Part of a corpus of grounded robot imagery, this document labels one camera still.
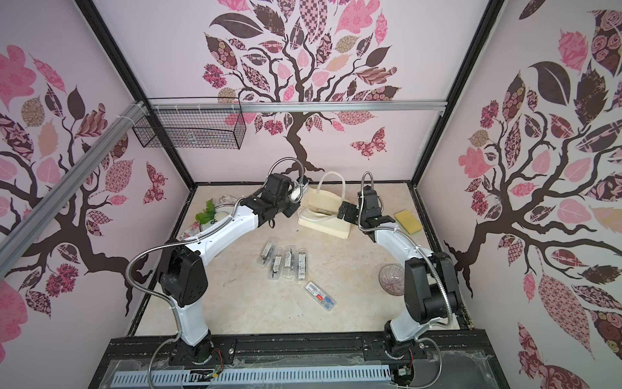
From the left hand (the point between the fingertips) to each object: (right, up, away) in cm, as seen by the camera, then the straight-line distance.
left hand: (292, 199), depth 89 cm
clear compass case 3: (+4, -25, +1) cm, 26 cm away
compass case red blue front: (+13, -36, -6) cm, 39 cm away
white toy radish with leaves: (-39, -6, +15) cm, 42 cm away
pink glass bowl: (+38, -30, -2) cm, 48 cm away
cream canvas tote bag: (+11, -2, +19) cm, 22 cm away
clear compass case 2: (-1, -24, +2) cm, 25 cm away
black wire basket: (-41, +31, +6) cm, 51 cm away
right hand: (+23, -4, +3) cm, 23 cm away
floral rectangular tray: (-33, -4, +18) cm, 37 cm away
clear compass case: (-10, -21, +5) cm, 24 cm away
